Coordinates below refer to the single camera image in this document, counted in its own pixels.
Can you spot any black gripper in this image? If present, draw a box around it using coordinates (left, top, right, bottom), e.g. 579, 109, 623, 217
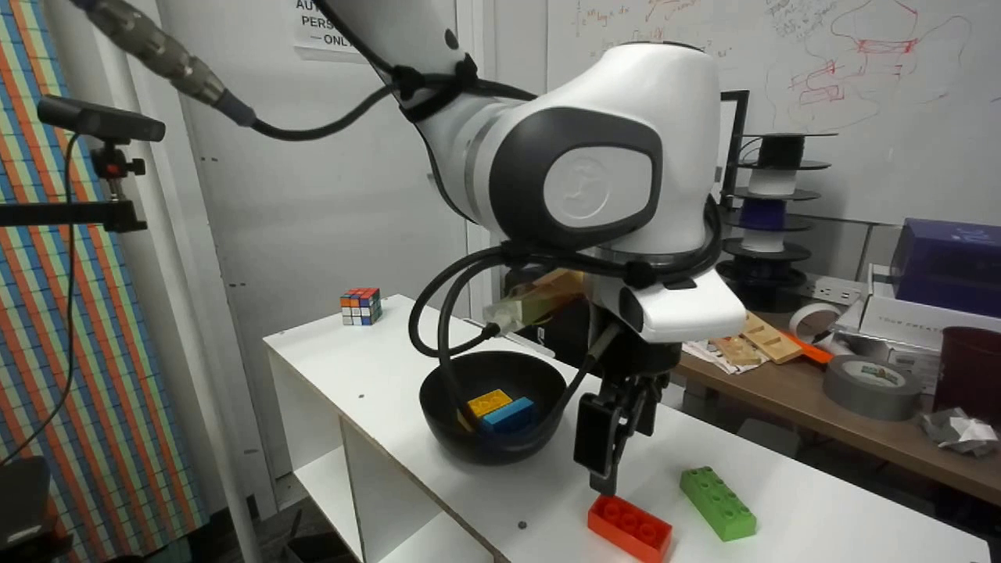
542, 303, 679, 495

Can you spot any blue lego brick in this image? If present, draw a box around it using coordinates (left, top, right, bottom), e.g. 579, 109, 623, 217
480, 398, 533, 430

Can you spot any orange lego brick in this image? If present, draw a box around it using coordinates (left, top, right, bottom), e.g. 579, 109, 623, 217
587, 495, 672, 563

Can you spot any yellow lego brick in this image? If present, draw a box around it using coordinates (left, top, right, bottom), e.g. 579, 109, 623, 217
456, 386, 514, 430

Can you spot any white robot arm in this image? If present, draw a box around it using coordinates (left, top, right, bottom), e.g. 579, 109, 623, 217
315, 0, 743, 491

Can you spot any black bowl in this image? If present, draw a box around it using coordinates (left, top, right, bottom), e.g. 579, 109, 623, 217
418, 351, 567, 463

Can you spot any green lego brick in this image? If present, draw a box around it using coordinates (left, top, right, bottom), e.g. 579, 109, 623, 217
679, 466, 756, 540

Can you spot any wooden side table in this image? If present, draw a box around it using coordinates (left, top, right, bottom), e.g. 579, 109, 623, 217
679, 354, 1001, 506

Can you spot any stack of filament spools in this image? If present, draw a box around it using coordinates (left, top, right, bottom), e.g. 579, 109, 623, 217
720, 132, 822, 311

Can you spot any white tape roll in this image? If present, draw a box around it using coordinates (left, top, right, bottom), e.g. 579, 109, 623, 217
787, 303, 840, 342

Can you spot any rubiks cube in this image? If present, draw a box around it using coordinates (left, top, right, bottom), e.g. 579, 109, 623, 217
339, 286, 382, 324

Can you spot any framed portrait drawing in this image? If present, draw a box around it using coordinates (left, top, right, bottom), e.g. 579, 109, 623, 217
720, 89, 751, 206

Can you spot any crumpled foil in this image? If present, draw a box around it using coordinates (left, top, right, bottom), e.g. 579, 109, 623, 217
919, 406, 997, 457

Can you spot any dark red box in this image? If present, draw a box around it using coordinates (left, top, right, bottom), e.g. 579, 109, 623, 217
934, 324, 1001, 421

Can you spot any purple box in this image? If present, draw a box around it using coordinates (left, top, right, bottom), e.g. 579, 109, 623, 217
892, 218, 1001, 317

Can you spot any colourful striped cloth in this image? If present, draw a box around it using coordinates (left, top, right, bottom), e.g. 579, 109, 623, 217
0, 0, 208, 563

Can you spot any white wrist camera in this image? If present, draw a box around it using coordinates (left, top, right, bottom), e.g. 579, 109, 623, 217
617, 269, 747, 344

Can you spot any grey duct tape roll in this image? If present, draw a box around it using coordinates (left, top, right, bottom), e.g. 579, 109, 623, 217
822, 356, 923, 421

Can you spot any black camera on tripod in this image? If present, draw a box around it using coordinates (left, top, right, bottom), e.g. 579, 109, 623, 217
0, 94, 164, 230

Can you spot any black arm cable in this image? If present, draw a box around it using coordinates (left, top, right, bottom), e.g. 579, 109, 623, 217
71, 0, 627, 361

